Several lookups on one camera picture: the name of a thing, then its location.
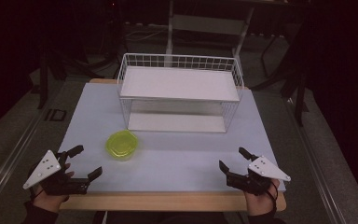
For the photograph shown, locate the person's right hand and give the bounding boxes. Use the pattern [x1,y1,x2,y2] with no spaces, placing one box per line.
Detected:
[243,181,278,217]

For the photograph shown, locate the metal frame stand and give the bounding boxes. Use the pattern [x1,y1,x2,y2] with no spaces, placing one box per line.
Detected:
[164,0,255,66]

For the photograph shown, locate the green lidded plastic container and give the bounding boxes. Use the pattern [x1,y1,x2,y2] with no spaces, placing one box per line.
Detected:
[105,130,139,161]

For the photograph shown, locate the white wire shelf rack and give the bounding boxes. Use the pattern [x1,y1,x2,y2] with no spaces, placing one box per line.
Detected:
[117,52,245,134]

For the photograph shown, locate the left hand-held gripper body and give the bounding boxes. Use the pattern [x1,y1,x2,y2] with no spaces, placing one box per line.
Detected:
[22,149,90,197]

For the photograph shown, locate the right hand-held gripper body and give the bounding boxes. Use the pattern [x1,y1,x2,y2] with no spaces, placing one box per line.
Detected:
[226,155,292,196]

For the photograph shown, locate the light blue table mat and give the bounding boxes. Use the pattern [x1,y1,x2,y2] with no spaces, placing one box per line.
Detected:
[57,82,287,193]

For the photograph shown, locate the black tripod stand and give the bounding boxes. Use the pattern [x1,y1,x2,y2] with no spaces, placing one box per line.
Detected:
[251,6,311,127]

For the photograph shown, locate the person's left hand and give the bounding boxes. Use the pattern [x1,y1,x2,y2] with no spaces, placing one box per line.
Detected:
[31,162,76,214]

